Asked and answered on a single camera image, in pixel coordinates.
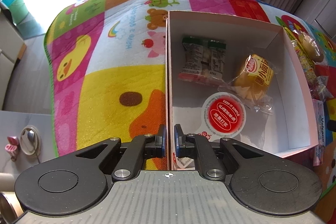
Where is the bread bun in wrapper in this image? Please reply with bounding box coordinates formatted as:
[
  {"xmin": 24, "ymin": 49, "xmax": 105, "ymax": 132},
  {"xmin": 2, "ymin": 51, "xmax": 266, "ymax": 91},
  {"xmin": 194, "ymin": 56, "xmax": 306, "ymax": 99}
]
[{"xmin": 294, "ymin": 30, "xmax": 324, "ymax": 63}]

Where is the pink Volcano snack box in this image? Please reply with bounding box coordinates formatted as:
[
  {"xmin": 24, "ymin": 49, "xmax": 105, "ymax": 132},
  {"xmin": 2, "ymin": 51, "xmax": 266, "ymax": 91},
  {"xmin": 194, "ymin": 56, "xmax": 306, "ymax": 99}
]
[{"xmin": 312, "ymin": 99, "xmax": 326, "ymax": 167}]

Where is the red round lid cup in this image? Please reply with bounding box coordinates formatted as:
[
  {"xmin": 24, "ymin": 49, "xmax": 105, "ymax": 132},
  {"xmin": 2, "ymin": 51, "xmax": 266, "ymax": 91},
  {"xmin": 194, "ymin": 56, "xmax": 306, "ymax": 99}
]
[{"xmin": 197, "ymin": 92, "xmax": 246, "ymax": 141}]

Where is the colourful cartoon play mat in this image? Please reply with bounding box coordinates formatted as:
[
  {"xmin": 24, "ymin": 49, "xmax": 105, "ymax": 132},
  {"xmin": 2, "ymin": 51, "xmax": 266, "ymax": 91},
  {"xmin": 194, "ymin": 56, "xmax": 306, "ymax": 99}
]
[{"xmin": 43, "ymin": 0, "xmax": 336, "ymax": 224}]

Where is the teal plastic bucket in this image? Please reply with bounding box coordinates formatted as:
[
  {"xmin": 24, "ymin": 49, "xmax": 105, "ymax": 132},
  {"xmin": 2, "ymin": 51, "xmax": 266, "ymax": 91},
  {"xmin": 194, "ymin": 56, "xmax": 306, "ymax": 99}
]
[{"xmin": 1, "ymin": 0, "xmax": 29, "ymax": 24}]

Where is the pile of colourful snack packets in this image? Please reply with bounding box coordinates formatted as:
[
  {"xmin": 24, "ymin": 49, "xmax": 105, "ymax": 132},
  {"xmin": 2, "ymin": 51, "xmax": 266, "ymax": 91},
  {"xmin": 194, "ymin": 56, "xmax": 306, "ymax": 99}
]
[{"xmin": 284, "ymin": 27, "xmax": 334, "ymax": 102}]

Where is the white pink cardboard box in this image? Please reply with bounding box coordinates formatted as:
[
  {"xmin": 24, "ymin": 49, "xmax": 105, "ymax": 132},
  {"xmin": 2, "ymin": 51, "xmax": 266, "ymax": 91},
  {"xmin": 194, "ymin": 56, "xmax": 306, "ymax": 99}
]
[{"xmin": 166, "ymin": 11, "xmax": 318, "ymax": 170}]

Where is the beige cabinet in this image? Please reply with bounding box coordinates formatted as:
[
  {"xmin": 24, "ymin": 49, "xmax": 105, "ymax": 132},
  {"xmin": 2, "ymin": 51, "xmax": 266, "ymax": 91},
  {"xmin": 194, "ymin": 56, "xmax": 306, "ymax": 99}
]
[{"xmin": 0, "ymin": 5, "xmax": 26, "ymax": 109}]

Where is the metal spoon on dish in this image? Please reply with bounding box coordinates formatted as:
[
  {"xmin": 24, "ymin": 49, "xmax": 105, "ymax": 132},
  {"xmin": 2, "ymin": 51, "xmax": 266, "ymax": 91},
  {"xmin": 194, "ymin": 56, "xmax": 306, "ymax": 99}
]
[{"xmin": 19, "ymin": 125, "xmax": 42, "ymax": 164}]

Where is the yellow small bread packet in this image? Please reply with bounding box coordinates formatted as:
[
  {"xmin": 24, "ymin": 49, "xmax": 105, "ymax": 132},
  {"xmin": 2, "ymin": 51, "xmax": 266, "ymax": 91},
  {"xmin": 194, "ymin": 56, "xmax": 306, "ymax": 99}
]
[{"xmin": 218, "ymin": 53, "xmax": 278, "ymax": 114}]

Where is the green pink snack packet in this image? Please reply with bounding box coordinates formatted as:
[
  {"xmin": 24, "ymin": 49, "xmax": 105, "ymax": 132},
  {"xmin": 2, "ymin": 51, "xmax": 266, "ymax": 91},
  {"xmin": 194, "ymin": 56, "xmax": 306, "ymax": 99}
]
[{"xmin": 178, "ymin": 36, "xmax": 226, "ymax": 86}]

